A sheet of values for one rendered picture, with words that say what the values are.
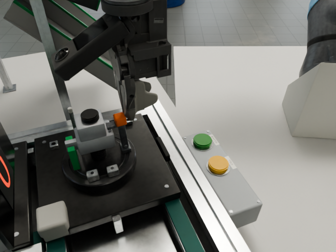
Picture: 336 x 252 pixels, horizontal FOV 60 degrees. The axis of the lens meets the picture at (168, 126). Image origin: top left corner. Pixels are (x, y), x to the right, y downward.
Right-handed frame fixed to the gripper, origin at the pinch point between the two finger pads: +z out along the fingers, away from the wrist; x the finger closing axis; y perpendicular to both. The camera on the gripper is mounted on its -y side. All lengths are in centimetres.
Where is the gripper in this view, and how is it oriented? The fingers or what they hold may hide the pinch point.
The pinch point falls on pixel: (126, 114)
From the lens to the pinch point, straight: 52.5
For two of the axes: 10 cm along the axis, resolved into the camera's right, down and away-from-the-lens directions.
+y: 9.3, -2.5, 2.7
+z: 0.0, 7.4, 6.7
